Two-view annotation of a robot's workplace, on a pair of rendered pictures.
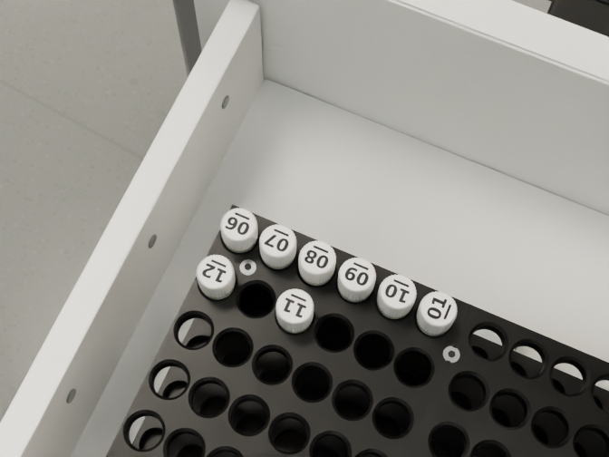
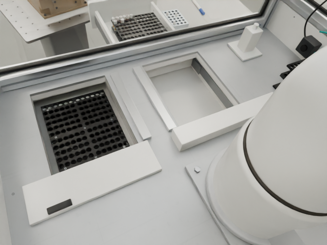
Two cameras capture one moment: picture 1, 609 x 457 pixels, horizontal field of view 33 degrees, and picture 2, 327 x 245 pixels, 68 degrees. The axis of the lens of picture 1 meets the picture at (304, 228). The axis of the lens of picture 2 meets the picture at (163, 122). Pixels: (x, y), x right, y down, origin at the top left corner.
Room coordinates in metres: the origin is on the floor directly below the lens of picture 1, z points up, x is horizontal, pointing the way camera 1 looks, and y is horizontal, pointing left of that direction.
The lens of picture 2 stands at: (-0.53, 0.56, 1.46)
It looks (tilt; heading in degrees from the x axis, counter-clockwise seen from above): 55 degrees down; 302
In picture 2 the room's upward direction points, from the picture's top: 11 degrees clockwise
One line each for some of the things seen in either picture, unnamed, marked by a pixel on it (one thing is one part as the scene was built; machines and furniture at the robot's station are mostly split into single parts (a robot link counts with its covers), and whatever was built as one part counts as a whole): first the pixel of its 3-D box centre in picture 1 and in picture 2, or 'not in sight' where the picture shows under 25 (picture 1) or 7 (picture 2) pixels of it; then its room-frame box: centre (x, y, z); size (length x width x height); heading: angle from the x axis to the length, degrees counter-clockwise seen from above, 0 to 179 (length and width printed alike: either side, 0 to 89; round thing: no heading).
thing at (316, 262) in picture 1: (315, 277); not in sight; (0.11, 0.00, 0.89); 0.01 x 0.01 x 0.05
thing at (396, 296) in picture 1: (391, 310); not in sight; (0.10, -0.03, 0.89); 0.01 x 0.01 x 0.05
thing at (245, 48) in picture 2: not in sight; (249, 38); (-0.33, -0.16, 1.00); 0.09 x 0.08 x 0.10; 158
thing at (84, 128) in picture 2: not in sight; (86, 134); (-0.19, 0.40, 0.87); 0.22 x 0.18 x 0.06; 158
